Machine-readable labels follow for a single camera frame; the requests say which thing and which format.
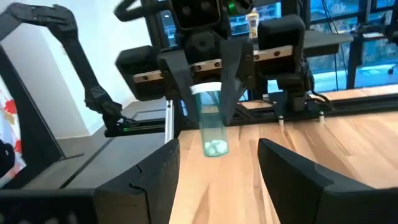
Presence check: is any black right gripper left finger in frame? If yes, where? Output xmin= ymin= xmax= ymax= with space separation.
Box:
xmin=93 ymin=139 xmax=180 ymax=224

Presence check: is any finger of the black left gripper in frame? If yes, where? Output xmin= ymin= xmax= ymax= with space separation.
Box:
xmin=158 ymin=49 xmax=200 ymax=129
xmin=219 ymin=39 xmax=256 ymax=125

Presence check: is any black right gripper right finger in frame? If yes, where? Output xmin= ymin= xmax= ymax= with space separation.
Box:
xmin=257 ymin=138 xmax=374 ymax=224

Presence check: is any teal pill bottle white cap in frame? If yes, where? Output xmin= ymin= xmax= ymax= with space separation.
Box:
xmin=189 ymin=82 xmax=229 ymax=158

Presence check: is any black jointed stand arm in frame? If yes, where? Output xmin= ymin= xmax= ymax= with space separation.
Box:
xmin=0 ymin=2 xmax=165 ymax=138

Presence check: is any white yellow small bottle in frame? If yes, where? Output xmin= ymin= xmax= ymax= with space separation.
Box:
xmin=247 ymin=7 xmax=261 ymax=40

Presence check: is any dark grey desk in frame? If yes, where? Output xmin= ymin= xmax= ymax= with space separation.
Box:
xmin=253 ymin=29 xmax=354 ymax=58

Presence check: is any black screen floral image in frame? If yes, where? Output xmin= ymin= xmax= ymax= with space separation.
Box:
xmin=0 ymin=46 xmax=65 ymax=190

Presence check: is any silver aluminium bracket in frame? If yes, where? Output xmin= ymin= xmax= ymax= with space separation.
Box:
xmin=164 ymin=99 xmax=175 ymax=144

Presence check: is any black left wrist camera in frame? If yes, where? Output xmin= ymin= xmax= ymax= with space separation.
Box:
xmin=170 ymin=0 xmax=222 ymax=30

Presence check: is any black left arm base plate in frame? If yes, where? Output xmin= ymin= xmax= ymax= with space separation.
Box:
xmin=273 ymin=102 xmax=335 ymax=124

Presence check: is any black aluminium rig frame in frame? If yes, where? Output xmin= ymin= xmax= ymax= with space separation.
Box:
xmin=174 ymin=92 xmax=398 ymax=138

